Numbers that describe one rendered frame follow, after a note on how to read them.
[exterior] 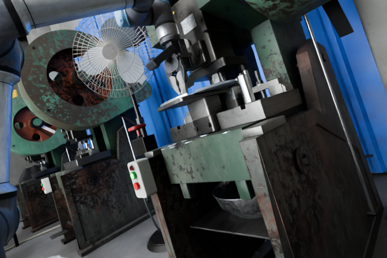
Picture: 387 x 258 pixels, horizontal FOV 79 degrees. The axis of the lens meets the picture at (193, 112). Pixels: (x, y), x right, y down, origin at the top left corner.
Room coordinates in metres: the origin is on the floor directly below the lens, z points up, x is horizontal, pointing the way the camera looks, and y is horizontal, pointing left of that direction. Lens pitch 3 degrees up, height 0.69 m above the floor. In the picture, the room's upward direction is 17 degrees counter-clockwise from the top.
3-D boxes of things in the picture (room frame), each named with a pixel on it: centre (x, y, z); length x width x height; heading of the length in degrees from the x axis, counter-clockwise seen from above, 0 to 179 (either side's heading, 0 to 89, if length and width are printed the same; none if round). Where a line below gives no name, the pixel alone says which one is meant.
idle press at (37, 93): (2.43, 0.82, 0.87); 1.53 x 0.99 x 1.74; 133
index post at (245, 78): (0.73, -0.18, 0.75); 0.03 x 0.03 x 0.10; 45
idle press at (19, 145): (3.63, 2.12, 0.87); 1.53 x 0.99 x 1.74; 138
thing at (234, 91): (0.94, -0.14, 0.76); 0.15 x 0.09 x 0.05; 45
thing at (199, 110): (0.82, -0.02, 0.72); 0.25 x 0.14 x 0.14; 135
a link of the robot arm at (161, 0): (0.80, 0.01, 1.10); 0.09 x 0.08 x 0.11; 119
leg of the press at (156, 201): (1.24, -0.05, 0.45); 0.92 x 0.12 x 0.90; 135
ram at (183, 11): (0.92, -0.11, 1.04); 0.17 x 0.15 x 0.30; 135
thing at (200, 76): (0.95, -0.15, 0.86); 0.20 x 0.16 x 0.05; 45
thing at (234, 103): (0.95, -0.15, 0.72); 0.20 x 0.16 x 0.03; 45
